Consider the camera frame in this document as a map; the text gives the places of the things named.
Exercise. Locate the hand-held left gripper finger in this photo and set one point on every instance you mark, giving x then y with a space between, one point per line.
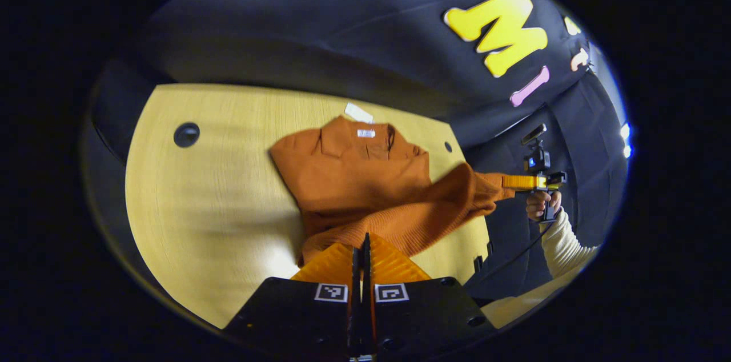
356 322
368 322

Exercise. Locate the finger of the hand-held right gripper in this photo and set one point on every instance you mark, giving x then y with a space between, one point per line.
522 181

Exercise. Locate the orange knit jacket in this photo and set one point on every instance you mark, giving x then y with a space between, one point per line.
354 179

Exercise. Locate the person's cream clothing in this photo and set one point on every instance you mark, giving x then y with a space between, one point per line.
514 308

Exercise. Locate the white paper hang tag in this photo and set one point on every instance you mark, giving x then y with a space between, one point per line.
358 112

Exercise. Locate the black backdrop cloth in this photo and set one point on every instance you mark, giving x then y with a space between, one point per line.
342 25

